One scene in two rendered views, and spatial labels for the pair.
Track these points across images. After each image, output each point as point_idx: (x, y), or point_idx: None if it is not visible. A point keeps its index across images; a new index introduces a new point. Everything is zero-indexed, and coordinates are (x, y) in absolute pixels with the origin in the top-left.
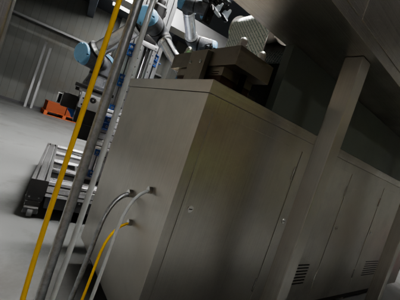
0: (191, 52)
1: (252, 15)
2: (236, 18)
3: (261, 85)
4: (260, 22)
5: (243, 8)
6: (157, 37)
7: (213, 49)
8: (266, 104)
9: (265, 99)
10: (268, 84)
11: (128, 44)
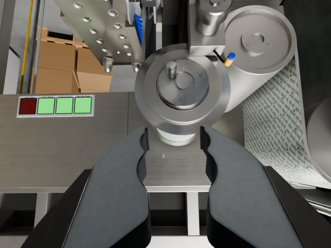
0: (60, 15)
1: (105, 92)
2: (147, 115)
3: (179, 35)
4: (117, 92)
5: (93, 92)
6: None
7: (85, 43)
8: (161, 30)
9: (178, 27)
10: (179, 43)
11: (35, 41)
